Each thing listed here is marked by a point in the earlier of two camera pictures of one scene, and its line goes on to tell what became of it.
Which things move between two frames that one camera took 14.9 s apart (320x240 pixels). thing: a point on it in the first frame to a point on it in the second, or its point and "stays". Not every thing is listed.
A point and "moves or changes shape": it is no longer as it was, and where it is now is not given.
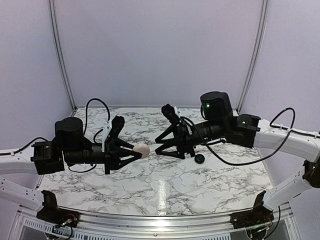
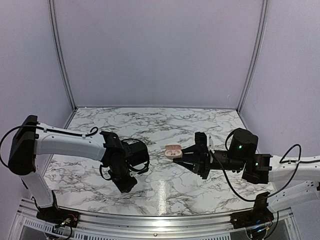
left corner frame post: (59, 53) stays
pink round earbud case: (142, 148) moves or changes shape
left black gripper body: (110, 156) to (121, 182)
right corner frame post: (254, 63) stays
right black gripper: (182, 140) to (204, 162)
